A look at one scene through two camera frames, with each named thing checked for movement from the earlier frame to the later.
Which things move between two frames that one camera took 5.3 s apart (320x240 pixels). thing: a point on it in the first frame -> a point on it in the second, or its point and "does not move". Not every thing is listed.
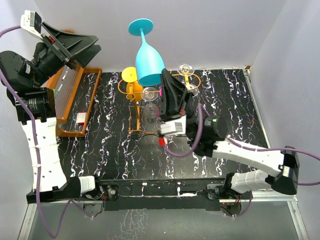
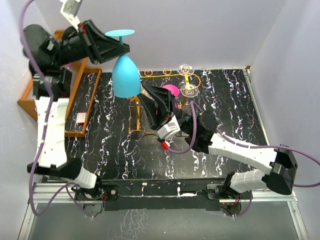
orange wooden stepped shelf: (75, 90) does not move
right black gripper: (175, 98) -> (156, 114)
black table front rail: (162, 194) does not move
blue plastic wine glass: (149, 64) -> (126, 78)
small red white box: (80, 118) does not move
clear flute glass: (186, 70) does not move
